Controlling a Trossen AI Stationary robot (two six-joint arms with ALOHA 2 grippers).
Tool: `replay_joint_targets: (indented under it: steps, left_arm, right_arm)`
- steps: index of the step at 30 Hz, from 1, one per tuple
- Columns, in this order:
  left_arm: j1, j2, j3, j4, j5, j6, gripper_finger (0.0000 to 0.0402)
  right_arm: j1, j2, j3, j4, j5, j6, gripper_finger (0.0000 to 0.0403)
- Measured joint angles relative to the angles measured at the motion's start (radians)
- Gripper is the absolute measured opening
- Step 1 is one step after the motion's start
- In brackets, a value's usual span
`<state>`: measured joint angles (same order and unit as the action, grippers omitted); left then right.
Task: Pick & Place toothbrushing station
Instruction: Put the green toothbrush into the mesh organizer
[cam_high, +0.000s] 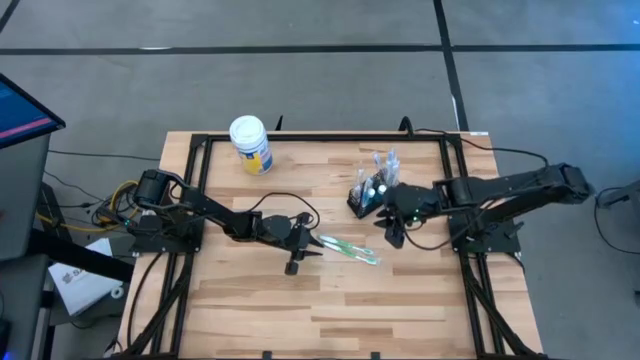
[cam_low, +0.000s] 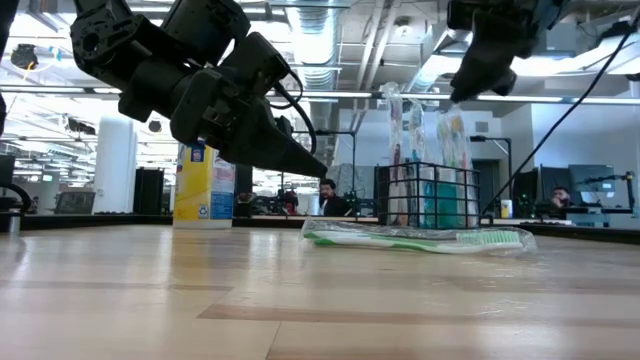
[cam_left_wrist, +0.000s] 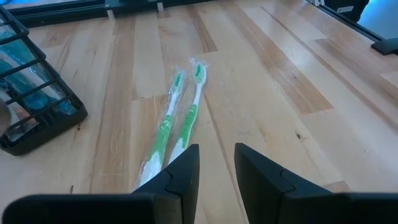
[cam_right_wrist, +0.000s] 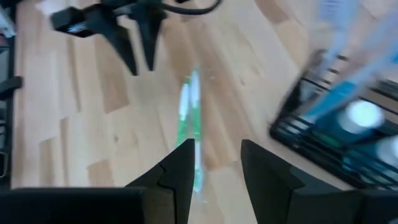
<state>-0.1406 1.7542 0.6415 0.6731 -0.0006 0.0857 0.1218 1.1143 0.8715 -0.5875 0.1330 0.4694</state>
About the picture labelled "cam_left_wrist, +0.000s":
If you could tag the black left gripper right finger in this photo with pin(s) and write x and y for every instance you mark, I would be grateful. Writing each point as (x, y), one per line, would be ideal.
(264, 193)

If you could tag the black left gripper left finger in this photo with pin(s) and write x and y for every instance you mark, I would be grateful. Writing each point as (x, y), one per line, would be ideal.
(174, 202)

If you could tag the teal mouthwash bottle white cap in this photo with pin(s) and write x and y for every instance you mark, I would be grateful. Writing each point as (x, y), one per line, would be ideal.
(40, 101)
(15, 53)

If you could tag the green wrapped toothbrush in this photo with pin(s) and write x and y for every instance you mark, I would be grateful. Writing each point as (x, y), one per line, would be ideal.
(189, 119)
(163, 130)

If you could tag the black box white label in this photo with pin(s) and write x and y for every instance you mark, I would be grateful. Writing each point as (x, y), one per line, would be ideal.
(335, 6)

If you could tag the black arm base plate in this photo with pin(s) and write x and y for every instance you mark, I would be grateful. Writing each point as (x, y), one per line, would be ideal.
(387, 46)

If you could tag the black aluminium table frame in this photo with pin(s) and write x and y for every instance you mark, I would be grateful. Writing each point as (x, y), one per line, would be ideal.
(62, 14)

